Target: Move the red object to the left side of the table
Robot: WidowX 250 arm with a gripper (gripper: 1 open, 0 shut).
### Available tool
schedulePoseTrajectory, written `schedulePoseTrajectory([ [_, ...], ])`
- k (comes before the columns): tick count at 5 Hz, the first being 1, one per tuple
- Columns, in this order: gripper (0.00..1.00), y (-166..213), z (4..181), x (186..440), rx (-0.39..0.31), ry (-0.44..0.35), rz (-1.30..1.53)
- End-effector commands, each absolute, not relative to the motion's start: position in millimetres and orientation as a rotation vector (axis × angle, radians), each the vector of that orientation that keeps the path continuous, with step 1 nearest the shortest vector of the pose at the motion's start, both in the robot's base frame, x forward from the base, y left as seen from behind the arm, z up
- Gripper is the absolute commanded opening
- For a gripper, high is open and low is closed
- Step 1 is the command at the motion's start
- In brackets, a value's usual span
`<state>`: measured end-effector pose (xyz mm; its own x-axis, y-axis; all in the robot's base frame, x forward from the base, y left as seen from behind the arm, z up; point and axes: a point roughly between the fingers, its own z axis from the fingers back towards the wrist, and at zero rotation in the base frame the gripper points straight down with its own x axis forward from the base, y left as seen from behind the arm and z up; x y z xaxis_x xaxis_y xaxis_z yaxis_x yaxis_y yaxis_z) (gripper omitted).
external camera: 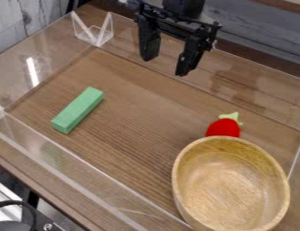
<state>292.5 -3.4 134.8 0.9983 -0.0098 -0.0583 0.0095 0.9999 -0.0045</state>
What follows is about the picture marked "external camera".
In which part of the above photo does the green rectangular block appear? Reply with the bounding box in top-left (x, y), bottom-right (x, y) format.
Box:
top-left (51, 87), bottom-right (105, 134)

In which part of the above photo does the black cable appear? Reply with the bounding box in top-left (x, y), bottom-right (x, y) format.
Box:
top-left (0, 199), bottom-right (39, 231)

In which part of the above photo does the clear acrylic tray enclosure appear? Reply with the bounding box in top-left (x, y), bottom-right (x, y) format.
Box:
top-left (0, 9), bottom-right (300, 231)

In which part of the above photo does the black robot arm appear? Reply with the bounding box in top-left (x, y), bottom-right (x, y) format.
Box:
top-left (135, 0), bottom-right (221, 77)

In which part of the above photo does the red toy strawberry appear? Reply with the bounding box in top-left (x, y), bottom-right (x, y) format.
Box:
top-left (206, 112), bottom-right (244, 138)

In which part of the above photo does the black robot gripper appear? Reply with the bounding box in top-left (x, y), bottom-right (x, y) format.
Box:
top-left (135, 2), bottom-right (221, 77)

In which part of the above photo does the wooden oval bowl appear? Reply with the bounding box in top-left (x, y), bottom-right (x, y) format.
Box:
top-left (171, 136), bottom-right (290, 231)

